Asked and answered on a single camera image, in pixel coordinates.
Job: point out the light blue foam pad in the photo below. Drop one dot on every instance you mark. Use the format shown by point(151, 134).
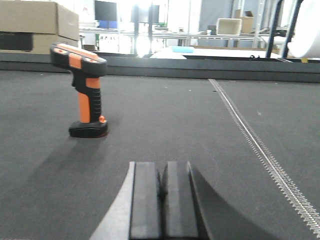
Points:
point(182, 49)

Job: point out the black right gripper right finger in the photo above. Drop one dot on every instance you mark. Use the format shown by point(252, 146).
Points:
point(193, 210)

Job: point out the lower cardboard box black print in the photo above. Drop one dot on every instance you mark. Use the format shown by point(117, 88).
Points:
point(34, 43)

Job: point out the white foam roll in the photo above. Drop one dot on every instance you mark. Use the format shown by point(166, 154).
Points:
point(306, 40)

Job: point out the beige open plastic crate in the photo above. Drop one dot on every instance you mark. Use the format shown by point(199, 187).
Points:
point(228, 26)

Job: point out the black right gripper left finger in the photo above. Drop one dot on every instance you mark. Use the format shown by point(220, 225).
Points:
point(135, 212)

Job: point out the black computer monitor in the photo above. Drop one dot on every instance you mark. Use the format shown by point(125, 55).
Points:
point(106, 11)

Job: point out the orange black barcode scanner gun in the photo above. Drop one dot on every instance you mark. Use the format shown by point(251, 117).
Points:
point(87, 68)

